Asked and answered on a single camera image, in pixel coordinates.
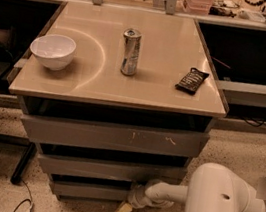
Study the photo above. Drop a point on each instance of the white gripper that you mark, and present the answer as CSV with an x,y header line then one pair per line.
x,y
135,197

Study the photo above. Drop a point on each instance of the grey bottom drawer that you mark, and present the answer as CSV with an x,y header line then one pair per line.
x,y
89,188

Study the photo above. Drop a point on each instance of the grey drawer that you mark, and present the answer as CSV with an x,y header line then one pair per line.
x,y
89,188
88,134
109,170

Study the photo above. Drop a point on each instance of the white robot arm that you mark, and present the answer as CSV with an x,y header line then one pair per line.
x,y
212,188

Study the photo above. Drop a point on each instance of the grey middle drawer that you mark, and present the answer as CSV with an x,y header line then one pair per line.
x,y
109,170

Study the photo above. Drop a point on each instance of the grey top drawer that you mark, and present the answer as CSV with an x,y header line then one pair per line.
x,y
88,134

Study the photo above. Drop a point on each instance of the grey drawer cabinet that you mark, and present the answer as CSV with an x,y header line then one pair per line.
x,y
93,88

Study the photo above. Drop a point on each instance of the black desk leg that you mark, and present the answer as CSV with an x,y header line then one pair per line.
x,y
23,162

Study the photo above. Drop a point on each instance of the black snack bar packet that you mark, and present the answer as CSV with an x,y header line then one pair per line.
x,y
192,81

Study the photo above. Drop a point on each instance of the silver drink can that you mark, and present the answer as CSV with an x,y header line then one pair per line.
x,y
132,42

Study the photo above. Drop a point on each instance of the white ceramic bowl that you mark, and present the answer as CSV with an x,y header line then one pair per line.
x,y
54,51

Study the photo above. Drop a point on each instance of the pink stacked trays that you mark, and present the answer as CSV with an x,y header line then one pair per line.
x,y
198,0

